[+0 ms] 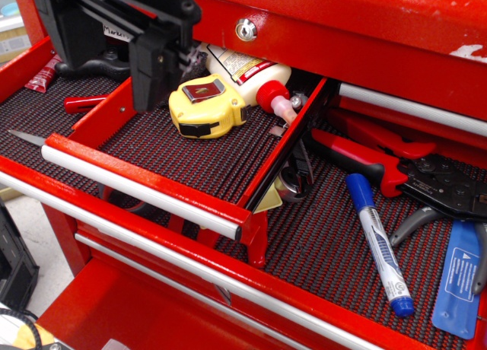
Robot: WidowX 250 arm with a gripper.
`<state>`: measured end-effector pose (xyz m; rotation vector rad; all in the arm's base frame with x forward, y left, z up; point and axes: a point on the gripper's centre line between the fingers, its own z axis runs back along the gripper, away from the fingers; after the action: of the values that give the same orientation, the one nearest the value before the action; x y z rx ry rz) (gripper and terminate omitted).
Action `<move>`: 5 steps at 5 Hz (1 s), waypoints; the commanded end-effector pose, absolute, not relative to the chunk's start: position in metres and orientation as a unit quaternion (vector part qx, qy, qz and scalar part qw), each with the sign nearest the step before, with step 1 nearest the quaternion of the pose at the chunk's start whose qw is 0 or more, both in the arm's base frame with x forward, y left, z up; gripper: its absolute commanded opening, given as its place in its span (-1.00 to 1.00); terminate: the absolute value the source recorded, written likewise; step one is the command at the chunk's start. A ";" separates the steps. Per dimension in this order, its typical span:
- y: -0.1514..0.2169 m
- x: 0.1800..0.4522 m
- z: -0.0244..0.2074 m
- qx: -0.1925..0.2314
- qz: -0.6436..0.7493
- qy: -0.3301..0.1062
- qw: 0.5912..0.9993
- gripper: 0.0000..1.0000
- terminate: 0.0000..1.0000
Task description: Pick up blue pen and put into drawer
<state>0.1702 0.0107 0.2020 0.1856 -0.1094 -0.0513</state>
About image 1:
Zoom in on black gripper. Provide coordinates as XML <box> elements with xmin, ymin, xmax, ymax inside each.
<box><xmin>34</xmin><ymin>0</ymin><xmax>202</xmax><ymax>113</ymax></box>

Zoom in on silver drawer lock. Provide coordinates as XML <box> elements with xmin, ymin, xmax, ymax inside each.
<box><xmin>235</xmin><ymin>18</ymin><xmax>258</xmax><ymax>42</ymax></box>

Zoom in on small open red drawer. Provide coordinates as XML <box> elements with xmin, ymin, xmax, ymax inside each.
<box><xmin>42</xmin><ymin>73</ymin><xmax>329</xmax><ymax>267</ymax></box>

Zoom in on black mesh liner small drawer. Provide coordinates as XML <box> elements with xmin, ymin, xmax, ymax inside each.
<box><xmin>97</xmin><ymin>98</ymin><xmax>298</xmax><ymax>205</ymax></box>

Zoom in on large open red drawer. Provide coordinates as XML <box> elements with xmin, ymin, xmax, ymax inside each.
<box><xmin>0</xmin><ymin>36</ymin><xmax>487</xmax><ymax>350</ymax></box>

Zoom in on blue marker pen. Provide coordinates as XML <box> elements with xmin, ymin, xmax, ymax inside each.
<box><xmin>345</xmin><ymin>173</ymin><xmax>415</xmax><ymax>317</ymax></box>

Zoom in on black mesh liner large drawer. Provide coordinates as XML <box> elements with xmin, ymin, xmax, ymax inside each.
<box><xmin>0</xmin><ymin>74</ymin><xmax>487</xmax><ymax>350</ymax></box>

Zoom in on red tube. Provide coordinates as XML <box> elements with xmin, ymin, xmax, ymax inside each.
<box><xmin>24</xmin><ymin>54</ymin><xmax>61</xmax><ymax>94</ymax></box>

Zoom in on yellow tape measure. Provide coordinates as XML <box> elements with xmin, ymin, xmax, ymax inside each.
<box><xmin>168</xmin><ymin>74</ymin><xmax>250</xmax><ymax>139</ymax></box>

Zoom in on silver blade tip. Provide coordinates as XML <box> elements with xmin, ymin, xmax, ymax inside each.
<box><xmin>8</xmin><ymin>129</ymin><xmax>46</xmax><ymax>147</ymax></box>

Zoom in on white glue bottle red cap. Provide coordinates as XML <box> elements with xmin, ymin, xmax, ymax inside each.
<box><xmin>201</xmin><ymin>43</ymin><xmax>297</xmax><ymax>125</ymax></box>

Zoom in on silver metal clamp tool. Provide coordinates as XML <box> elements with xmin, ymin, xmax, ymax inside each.
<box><xmin>274</xmin><ymin>141</ymin><xmax>314</xmax><ymax>202</ymax></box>

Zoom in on red tool chest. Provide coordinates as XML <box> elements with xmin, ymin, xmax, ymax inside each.
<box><xmin>1</xmin><ymin>0</ymin><xmax>486</xmax><ymax>349</ymax></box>

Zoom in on black box on floor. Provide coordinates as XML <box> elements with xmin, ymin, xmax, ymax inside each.
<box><xmin>1</xmin><ymin>201</ymin><xmax>40</xmax><ymax>310</ymax></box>

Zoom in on red black crimping tool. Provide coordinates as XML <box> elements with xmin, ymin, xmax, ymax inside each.
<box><xmin>303</xmin><ymin>109</ymin><xmax>486</xmax><ymax>221</ymax></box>

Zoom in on blue plastic packet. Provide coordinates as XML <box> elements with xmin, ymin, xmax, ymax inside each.
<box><xmin>431</xmin><ymin>221</ymin><xmax>480</xmax><ymax>340</ymax></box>

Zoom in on red handled tool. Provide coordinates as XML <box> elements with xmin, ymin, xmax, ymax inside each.
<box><xmin>63</xmin><ymin>94</ymin><xmax>108</xmax><ymax>114</ymax></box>

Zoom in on black braided cable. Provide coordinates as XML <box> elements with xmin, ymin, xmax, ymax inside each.
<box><xmin>0</xmin><ymin>307</ymin><xmax>49</xmax><ymax>350</ymax></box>

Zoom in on grey handled pliers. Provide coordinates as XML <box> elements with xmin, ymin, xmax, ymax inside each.
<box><xmin>387</xmin><ymin>205</ymin><xmax>487</xmax><ymax>296</ymax></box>

